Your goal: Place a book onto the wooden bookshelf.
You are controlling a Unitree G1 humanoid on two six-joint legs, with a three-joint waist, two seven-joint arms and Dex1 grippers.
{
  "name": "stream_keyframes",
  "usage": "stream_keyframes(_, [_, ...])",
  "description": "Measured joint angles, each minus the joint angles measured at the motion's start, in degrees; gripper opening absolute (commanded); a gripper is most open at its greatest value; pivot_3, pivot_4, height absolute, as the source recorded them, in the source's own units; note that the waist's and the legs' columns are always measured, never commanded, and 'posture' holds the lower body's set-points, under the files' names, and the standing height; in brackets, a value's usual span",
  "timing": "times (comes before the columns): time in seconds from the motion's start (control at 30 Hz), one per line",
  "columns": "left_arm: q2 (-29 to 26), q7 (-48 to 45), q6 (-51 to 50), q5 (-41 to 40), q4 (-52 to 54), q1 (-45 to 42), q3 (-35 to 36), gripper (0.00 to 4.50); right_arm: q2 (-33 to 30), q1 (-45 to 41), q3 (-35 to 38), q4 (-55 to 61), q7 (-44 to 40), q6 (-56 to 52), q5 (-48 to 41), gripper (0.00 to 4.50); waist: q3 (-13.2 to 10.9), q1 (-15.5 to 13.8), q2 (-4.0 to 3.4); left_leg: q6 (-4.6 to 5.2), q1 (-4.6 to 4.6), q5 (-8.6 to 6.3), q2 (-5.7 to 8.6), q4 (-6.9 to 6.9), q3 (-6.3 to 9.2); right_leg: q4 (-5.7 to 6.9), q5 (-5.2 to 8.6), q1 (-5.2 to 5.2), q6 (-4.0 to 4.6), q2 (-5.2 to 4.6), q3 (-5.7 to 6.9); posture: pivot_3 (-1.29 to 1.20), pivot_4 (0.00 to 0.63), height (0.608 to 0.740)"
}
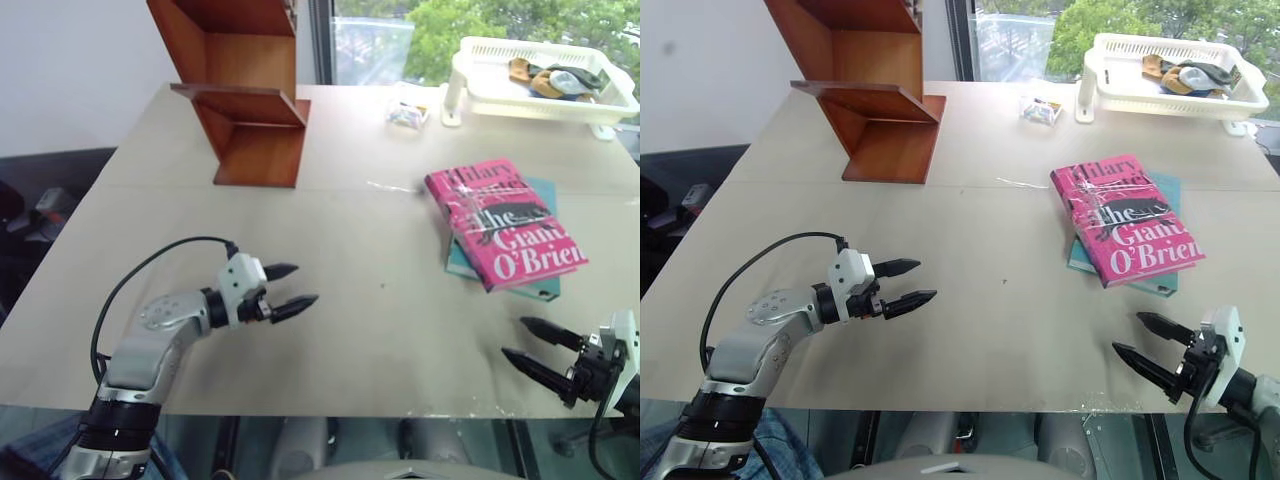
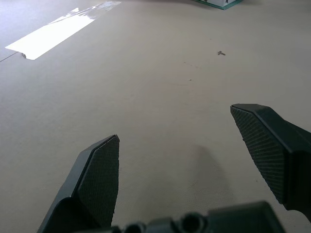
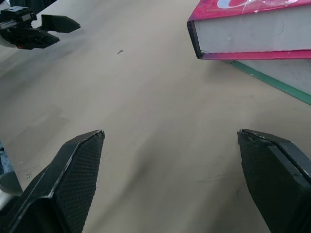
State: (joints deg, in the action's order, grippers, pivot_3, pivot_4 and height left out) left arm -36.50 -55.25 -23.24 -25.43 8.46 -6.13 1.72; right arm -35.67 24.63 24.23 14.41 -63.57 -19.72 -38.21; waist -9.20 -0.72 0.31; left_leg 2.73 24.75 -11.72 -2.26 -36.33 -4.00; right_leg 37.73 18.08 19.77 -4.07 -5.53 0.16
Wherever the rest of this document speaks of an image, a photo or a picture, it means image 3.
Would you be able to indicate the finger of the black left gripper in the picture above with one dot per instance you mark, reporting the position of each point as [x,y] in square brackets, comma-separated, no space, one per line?
[60,23]
[34,38]

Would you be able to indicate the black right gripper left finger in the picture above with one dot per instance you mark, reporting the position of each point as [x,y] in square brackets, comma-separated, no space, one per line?
[60,184]

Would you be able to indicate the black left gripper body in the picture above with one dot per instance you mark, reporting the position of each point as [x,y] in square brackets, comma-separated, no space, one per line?
[17,18]

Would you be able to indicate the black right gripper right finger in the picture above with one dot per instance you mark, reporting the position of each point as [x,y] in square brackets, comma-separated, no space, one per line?
[274,179]

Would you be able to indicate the green hardcover book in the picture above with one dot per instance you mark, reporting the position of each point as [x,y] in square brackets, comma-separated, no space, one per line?
[284,77]

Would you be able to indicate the pink hardcover book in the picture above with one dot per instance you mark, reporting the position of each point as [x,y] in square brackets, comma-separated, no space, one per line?
[245,31]

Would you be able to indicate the black background object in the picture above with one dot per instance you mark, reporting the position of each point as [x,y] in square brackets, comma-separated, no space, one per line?
[24,3]

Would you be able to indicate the dark grey rounded object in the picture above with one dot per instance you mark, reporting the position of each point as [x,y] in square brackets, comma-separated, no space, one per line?
[9,183]

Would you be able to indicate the blue cloth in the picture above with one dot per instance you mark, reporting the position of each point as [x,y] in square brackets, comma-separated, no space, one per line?
[5,160]

